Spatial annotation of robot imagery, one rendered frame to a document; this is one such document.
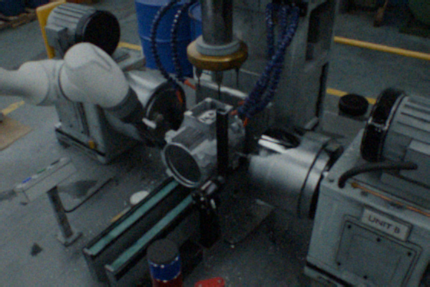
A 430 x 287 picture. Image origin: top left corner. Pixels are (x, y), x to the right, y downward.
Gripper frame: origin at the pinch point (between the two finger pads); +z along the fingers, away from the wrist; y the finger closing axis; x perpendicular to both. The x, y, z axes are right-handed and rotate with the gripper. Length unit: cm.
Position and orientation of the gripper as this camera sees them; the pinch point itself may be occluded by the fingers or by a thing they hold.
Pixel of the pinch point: (158, 140)
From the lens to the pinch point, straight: 123.0
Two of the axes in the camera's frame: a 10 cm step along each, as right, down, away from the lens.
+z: 3.3, 4.5, 8.3
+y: -7.9, -3.4, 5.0
